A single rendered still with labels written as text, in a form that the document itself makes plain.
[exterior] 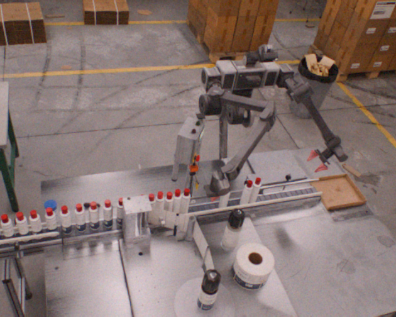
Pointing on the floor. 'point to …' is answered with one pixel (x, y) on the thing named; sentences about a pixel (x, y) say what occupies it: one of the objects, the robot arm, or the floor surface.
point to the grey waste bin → (320, 90)
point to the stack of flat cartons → (16, 23)
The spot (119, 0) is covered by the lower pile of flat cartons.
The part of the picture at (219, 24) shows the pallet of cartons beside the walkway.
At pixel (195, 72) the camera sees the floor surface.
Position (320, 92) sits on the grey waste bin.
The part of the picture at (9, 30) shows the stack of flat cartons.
